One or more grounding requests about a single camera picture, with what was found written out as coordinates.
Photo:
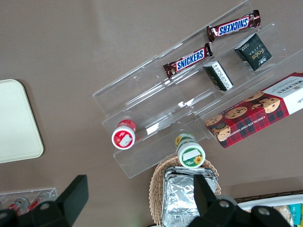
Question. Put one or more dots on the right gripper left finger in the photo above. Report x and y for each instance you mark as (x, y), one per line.
(71, 201)

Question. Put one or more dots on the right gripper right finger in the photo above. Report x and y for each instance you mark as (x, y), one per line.
(213, 212)

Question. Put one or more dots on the oval light wicker basket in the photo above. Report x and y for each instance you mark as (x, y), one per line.
(156, 189)

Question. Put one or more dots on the cream plastic serving tray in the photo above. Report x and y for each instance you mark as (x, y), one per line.
(16, 123)

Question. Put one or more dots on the clear acrylic bottle rack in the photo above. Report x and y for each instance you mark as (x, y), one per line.
(48, 192)

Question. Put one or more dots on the red Coca-Cola bottle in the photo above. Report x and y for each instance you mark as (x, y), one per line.
(35, 204)
(19, 203)

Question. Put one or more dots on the stacked foil containers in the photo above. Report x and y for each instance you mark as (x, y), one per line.
(180, 196)

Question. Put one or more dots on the white rectangular snack bin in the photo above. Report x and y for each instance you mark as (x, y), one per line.
(272, 201)

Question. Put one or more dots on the green lidded yogurt cup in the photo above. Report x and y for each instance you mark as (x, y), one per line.
(191, 156)

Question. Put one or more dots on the rice cracker snack bag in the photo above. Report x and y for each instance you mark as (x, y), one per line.
(281, 212)

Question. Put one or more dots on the red lidded yogurt cup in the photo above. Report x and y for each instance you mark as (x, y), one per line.
(123, 138)

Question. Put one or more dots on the teal snack packet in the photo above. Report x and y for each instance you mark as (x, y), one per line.
(297, 212)

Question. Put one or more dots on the red Walkers cookie box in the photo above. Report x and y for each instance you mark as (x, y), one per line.
(248, 118)

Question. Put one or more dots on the clear acrylic tiered shelf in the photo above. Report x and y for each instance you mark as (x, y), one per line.
(142, 94)

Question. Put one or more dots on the black box with white label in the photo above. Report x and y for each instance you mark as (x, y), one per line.
(219, 75)

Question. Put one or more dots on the Snickers chocolate bar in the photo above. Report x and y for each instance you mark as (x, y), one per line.
(189, 60)
(233, 27)

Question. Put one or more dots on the black Face print box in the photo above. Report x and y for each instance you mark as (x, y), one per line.
(255, 54)

